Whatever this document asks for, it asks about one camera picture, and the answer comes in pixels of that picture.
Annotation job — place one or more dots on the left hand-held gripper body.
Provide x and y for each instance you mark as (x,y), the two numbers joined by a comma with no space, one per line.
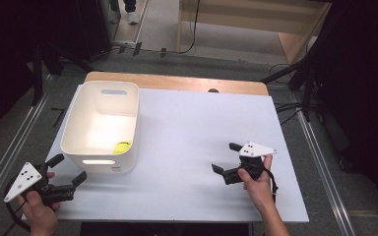
(24,180)

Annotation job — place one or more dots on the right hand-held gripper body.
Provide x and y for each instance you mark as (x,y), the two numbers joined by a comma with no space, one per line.
(252,150)

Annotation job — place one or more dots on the yellow tennis ball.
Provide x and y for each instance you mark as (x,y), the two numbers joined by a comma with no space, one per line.
(122,148)

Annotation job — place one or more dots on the white plastic storage bin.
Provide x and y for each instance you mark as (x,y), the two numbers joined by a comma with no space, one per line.
(98,128)

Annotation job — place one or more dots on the person's left hand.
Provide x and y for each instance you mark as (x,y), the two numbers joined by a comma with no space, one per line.
(39,216)

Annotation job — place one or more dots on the person's right hand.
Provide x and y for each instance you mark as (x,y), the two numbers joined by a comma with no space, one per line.
(259,191)

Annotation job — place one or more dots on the white table cover board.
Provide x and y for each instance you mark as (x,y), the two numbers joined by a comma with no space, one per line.
(193,131)

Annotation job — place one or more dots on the wooden table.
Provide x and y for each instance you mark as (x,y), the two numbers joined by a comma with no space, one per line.
(177,81)

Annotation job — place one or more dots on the black tripod stand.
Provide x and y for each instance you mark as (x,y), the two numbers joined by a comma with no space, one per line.
(308,82)

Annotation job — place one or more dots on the dark equipment stand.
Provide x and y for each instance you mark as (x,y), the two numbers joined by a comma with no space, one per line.
(37,72)

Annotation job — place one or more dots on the wooden shelf unit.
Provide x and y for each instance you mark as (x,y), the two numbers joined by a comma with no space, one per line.
(242,23)

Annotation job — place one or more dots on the metal floor rail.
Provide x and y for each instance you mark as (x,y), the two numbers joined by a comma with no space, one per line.
(10,154)
(325,173)

